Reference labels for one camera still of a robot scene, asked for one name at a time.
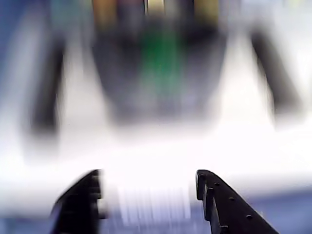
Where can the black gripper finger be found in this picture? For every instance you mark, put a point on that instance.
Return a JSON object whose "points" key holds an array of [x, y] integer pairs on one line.
{"points": [[78, 209], [231, 212]]}

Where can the blue wooden play kitchen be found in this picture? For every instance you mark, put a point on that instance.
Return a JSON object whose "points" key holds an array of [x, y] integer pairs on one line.
{"points": [[156, 151]]}

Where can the gray toy sink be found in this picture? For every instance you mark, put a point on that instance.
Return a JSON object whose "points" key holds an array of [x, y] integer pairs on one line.
{"points": [[46, 97]]}

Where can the gray plastic pot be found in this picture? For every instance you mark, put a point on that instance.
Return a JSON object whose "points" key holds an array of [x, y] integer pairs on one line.
{"points": [[117, 85]]}

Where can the gold tap knob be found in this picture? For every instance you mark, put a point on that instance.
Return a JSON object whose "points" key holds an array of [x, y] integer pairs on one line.
{"points": [[206, 11], [104, 12]]}

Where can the gold faucet spout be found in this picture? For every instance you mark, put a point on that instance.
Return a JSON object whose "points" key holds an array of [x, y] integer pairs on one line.
{"points": [[156, 6]]}

